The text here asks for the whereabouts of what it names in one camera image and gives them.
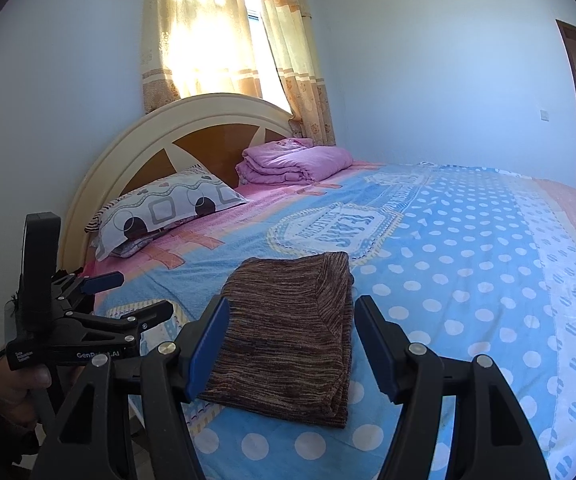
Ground brown knit sweater sun motifs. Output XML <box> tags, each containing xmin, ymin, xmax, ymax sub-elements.
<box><xmin>201</xmin><ymin>252</ymin><xmax>354</xmax><ymax>428</ymax></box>

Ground cream and wood headboard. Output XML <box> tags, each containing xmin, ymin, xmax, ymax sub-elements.
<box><xmin>59</xmin><ymin>93</ymin><xmax>292</xmax><ymax>270</ymax></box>

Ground beige patterned curtain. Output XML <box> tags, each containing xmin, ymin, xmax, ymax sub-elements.
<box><xmin>141</xmin><ymin>0</ymin><xmax>335</xmax><ymax>145</ymax></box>

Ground folded pink quilt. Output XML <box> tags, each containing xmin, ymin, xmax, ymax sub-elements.
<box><xmin>236</xmin><ymin>138</ymin><xmax>353</xmax><ymax>184</ymax></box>

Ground person's left hand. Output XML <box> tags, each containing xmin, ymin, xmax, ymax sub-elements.
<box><xmin>0</xmin><ymin>356</ymin><xmax>51</xmax><ymax>430</ymax></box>

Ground blue polka dot bedsheet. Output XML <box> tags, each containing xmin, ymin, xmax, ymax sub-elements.
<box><xmin>86</xmin><ymin>164</ymin><xmax>576</xmax><ymax>479</ymax></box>

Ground white patterned pillow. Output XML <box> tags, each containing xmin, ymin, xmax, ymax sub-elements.
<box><xmin>85</xmin><ymin>165</ymin><xmax>247</xmax><ymax>261</ymax></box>

